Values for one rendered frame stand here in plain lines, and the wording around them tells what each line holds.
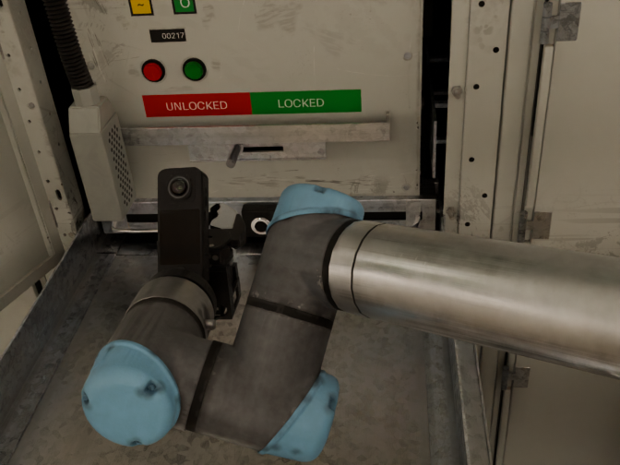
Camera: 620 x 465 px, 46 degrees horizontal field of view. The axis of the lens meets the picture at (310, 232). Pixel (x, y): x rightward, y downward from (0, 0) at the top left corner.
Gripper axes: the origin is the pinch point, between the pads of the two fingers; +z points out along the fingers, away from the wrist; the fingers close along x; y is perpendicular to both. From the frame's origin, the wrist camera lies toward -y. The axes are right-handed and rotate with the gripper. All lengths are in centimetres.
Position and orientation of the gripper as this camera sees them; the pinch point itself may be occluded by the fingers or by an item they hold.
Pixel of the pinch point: (219, 205)
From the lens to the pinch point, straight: 86.2
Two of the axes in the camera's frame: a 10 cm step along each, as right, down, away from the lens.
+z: 1.0, -4.2, 9.0
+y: 0.6, 9.1, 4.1
